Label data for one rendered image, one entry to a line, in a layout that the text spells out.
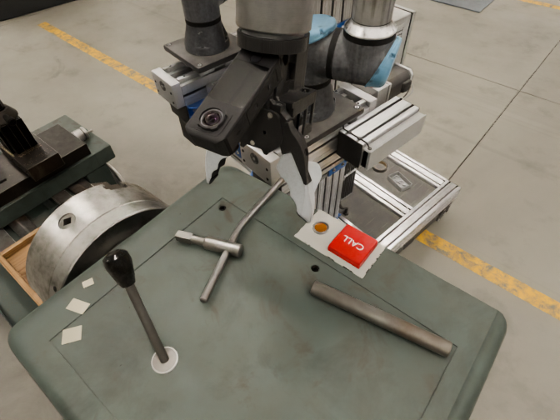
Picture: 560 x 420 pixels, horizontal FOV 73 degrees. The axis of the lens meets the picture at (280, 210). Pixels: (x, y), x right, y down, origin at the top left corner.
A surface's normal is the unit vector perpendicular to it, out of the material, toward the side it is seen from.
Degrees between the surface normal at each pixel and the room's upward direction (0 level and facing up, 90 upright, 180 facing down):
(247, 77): 16
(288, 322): 0
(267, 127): 75
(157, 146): 0
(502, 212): 0
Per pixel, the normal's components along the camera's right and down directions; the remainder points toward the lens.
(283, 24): 0.25, 0.57
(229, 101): -0.14, -0.43
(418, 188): -0.02, -0.65
